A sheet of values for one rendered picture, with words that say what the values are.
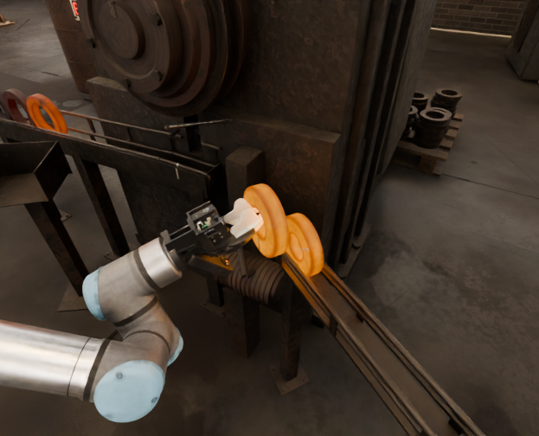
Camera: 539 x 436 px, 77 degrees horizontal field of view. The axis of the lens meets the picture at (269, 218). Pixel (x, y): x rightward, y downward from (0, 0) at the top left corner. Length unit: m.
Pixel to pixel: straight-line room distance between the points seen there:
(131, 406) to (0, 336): 0.21
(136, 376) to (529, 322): 1.65
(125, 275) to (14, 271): 1.48
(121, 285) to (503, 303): 1.64
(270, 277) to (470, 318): 1.04
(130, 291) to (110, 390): 0.18
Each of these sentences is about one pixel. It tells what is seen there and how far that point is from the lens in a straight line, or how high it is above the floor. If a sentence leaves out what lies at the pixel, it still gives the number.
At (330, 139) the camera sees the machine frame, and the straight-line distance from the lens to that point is 0.94.
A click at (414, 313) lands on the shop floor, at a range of 1.69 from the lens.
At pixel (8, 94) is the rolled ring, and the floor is 0.76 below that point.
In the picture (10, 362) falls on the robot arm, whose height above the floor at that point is 0.84.
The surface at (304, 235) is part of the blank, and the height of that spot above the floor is 0.77.
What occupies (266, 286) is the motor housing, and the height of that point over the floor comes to 0.51.
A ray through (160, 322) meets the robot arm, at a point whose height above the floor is 0.73.
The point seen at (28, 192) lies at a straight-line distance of 1.44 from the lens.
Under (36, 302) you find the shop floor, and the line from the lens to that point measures 1.91.
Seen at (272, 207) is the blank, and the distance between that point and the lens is 0.65.
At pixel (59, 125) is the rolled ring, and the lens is 1.63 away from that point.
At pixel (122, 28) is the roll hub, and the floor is 1.12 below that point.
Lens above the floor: 1.30
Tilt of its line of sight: 41 degrees down
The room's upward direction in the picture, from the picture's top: straight up
